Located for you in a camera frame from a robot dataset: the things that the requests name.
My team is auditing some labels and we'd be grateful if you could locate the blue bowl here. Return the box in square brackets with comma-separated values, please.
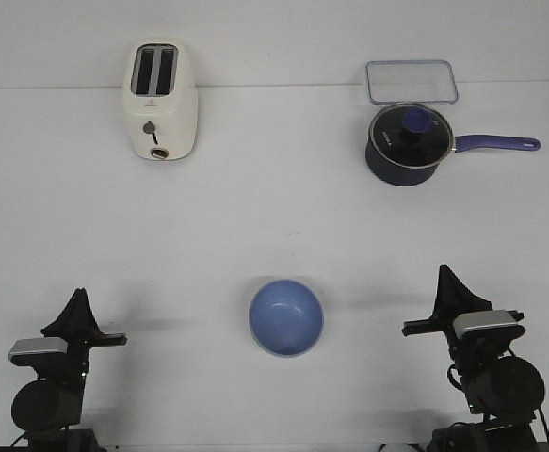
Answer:
[249, 279, 325, 353]

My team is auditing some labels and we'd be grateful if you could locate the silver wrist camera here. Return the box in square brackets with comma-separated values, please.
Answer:
[8, 337, 68, 366]
[452, 310, 520, 339]

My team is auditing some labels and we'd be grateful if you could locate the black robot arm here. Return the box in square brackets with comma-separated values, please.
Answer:
[402, 265, 545, 451]
[8, 288, 127, 451]

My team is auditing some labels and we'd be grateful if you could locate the clear rectangular container lid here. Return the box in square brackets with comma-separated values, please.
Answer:
[365, 59, 459, 105]

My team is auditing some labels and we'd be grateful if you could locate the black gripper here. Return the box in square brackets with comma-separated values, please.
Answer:
[40, 288, 126, 377]
[401, 264, 525, 367]

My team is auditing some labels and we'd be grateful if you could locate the glass pot lid blue knob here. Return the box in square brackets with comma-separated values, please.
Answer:
[369, 104, 454, 169]

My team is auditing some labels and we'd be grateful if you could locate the green bowl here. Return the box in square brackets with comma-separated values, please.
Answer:
[250, 333, 322, 359]

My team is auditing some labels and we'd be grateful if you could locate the cream two-slot toaster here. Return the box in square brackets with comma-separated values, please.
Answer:
[121, 38, 199, 161]

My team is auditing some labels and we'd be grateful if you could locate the dark blue saucepan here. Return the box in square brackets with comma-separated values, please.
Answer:
[365, 135, 541, 186]

